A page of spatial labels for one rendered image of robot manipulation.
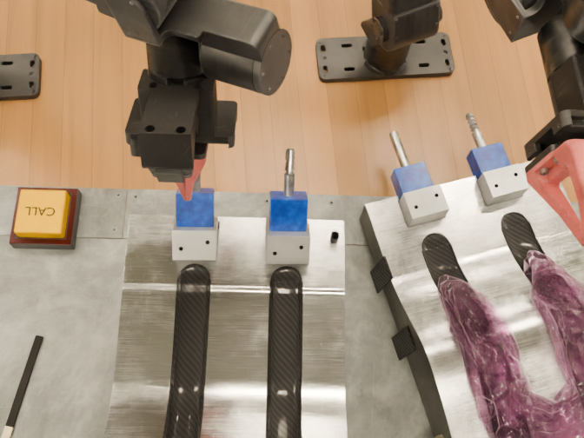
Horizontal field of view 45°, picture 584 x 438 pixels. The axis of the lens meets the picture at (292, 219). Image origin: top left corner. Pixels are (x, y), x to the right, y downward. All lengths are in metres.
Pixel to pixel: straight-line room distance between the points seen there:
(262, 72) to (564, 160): 0.25
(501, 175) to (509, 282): 0.14
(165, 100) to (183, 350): 0.32
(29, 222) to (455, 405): 0.57
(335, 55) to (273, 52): 0.47
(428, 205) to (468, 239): 0.07
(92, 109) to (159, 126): 0.47
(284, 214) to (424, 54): 0.39
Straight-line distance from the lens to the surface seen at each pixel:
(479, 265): 0.91
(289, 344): 0.82
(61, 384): 0.93
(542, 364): 0.87
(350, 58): 1.06
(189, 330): 0.83
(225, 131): 0.67
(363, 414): 0.90
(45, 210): 0.95
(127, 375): 0.83
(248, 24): 0.58
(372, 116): 1.03
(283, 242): 0.80
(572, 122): 0.60
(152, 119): 0.60
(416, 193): 0.89
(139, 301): 0.84
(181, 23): 0.60
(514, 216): 0.95
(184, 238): 0.81
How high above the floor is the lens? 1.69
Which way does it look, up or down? 70 degrees down
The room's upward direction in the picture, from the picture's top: 6 degrees clockwise
